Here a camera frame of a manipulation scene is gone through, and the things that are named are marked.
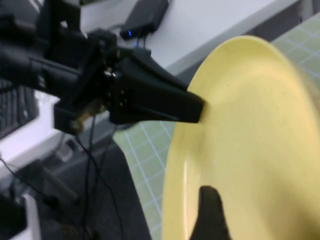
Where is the thin black cable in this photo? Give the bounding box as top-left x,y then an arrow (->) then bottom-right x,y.
74,116 -> 97,233

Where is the black hub plug cable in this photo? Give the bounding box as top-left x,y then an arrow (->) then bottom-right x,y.
133,33 -> 151,52

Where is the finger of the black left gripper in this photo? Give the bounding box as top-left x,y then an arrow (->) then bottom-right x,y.
108,74 -> 205,126
120,48 -> 188,93

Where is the black hub box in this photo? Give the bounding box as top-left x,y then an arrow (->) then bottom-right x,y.
119,0 -> 169,41

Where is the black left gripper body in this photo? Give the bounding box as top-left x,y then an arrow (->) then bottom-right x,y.
53,29 -> 131,137

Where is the white desk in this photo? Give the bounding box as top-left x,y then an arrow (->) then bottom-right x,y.
0,0 -> 313,173

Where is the black computer keyboard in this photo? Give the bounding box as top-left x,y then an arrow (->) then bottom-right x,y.
0,83 -> 39,139

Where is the yellow round plate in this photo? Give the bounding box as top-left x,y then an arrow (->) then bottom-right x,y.
161,34 -> 320,240

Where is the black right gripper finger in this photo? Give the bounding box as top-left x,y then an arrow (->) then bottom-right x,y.
189,185 -> 234,240

